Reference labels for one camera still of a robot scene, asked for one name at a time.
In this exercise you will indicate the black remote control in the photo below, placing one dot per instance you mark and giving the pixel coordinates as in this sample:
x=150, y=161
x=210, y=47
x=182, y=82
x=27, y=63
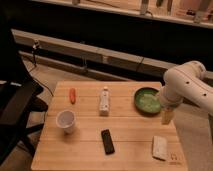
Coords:
x=107, y=142

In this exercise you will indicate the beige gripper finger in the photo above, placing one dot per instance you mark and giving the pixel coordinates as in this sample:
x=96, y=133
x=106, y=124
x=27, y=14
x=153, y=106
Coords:
x=167, y=115

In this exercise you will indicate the white sponge block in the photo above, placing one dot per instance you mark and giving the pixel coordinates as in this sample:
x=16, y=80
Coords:
x=159, y=148

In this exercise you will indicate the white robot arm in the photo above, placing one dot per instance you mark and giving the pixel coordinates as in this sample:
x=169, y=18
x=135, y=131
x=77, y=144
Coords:
x=185, y=81

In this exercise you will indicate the black office chair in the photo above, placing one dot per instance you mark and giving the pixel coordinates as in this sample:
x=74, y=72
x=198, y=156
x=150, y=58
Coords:
x=18, y=97

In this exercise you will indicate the green bowl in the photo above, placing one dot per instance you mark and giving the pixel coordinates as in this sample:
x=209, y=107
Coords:
x=146, y=101

